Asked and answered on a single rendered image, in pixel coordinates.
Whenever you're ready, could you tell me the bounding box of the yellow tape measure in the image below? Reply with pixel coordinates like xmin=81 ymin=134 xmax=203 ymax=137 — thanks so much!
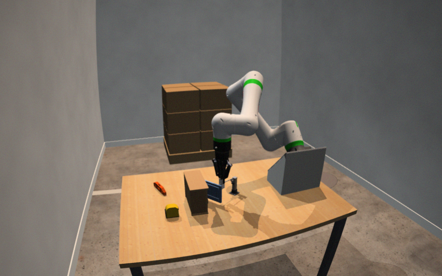
xmin=165 ymin=204 xmax=179 ymax=219

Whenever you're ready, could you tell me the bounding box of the orange torpedo level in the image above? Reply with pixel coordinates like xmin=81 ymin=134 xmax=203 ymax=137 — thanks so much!
xmin=154 ymin=182 xmax=167 ymax=196

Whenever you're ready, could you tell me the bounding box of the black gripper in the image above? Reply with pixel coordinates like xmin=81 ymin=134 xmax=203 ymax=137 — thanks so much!
xmin=212 ymin=151 xmax=232 ymax=189

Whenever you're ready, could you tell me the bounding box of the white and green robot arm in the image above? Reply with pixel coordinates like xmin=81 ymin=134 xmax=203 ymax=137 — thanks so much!
xmin=211 ymin=71 xmax=311 ymax=152

